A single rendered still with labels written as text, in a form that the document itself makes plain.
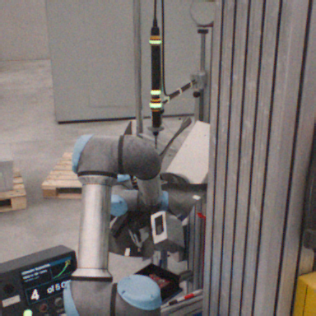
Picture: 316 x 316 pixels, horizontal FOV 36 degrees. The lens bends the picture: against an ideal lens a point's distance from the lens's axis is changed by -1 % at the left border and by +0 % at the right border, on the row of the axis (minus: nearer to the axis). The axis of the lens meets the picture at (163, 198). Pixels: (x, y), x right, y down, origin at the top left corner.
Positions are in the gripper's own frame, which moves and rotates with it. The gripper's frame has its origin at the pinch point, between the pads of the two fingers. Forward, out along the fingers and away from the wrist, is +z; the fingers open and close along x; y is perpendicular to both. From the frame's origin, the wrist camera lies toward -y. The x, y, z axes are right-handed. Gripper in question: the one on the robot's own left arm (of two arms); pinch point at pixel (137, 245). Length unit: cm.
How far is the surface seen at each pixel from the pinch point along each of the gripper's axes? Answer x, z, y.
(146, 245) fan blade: 1.4, 3.9, 4.3
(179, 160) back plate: 34, -3, 50
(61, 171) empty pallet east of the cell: 309, 114, 66
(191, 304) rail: -26.0, 19.3, 2.7
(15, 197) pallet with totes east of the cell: 275, 96, 6
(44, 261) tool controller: -27, -38, -41
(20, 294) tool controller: -29, -34, -52
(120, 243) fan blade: 9.1, 1.1, -3.7
